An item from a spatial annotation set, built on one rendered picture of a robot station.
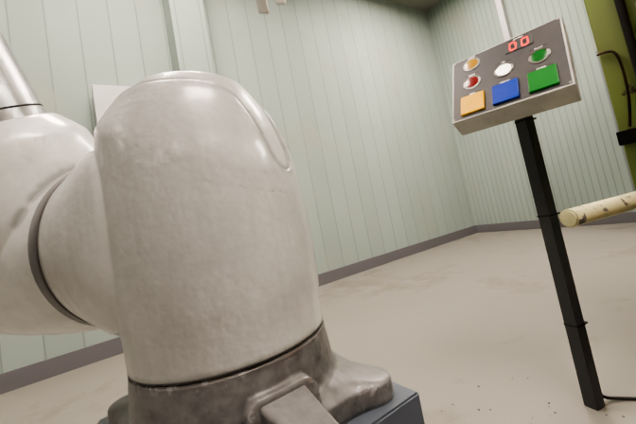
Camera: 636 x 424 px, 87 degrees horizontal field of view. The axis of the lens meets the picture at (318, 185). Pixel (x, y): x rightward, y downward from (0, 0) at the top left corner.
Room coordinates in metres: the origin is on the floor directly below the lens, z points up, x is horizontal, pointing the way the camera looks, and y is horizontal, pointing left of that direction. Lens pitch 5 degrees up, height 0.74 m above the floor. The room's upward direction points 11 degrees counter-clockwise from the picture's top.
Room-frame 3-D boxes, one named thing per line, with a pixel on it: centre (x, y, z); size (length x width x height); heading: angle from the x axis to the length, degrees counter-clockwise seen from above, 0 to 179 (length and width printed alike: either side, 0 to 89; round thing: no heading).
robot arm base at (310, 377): (0.27, 0.08, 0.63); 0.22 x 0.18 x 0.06; 35
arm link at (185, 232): (0.29, 0.10, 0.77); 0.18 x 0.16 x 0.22; 70
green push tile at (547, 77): (0.95, -0.70, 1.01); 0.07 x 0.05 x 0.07; 47
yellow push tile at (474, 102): (1.09, -0.55, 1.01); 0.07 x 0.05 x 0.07; 47
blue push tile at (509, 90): (1.02, -0.63, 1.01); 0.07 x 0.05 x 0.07; 47
